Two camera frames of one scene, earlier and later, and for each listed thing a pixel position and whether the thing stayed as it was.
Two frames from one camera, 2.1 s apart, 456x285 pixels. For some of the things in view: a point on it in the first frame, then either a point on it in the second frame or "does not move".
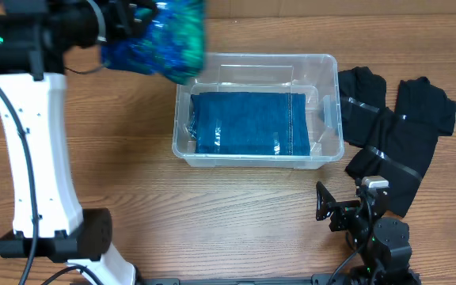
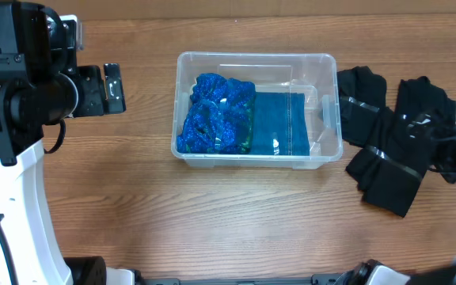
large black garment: x=404 y=140 does not move
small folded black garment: x=363 y=96 does not move
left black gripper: x=123 y=20 → x=113 y=89
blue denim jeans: x=250 y=123 does not move
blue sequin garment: x=173 y=44 → x=220 y=116
